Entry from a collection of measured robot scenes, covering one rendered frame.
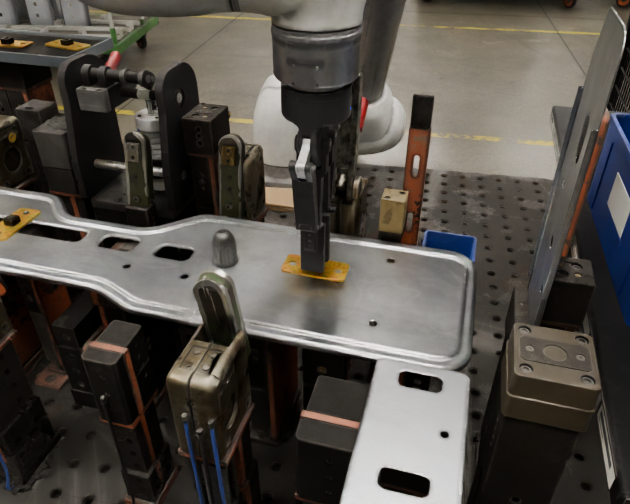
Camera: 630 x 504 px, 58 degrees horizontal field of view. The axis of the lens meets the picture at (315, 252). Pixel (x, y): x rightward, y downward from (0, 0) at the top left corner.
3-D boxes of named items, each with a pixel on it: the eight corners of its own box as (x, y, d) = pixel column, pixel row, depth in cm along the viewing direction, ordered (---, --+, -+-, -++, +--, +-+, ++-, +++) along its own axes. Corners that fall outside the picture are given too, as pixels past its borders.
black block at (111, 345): (109, 516, 79) (54, 368, 62) (148, 452, 87) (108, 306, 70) (162, 531, 77) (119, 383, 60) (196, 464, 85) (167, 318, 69)
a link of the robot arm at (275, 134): (255, 142, 163) (254, 65, 151) (318, 144, 164) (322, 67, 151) (251, 167, 149) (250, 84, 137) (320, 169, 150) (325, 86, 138)
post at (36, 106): (70, 290, 119) (12, 106, 96) (84, 276, 123) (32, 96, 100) (91, 294, 118) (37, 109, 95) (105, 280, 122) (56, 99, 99)
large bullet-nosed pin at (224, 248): (211, 274, 77) (206, 234, 73) (220, 261, 79) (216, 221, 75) (233, 278, 76) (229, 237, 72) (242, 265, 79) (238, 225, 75)
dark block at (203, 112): (209, 321, 111) (180, 116, 87) (223, 299, 117) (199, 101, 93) (233, 326, 110) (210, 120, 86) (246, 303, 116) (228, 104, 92)
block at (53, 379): (33, 384, 98) (-25, 246, 82) (78, 334, 108) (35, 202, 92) (60, 390, 97) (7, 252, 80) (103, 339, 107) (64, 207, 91)
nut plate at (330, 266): (279, 271, 73) (279, 264, 72) (288, 255, 76) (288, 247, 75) (343, 283, 71) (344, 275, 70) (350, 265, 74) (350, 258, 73)
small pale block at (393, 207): (366, 382, 98) (380, 199, 77) (370, 368, 101) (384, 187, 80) (386, 387, 98) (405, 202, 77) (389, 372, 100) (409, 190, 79)
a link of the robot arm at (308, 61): (257, 30, 53) (260, 92, 57) (351, 37, 51) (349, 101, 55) (286, 9, 61) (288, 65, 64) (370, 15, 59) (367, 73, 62)
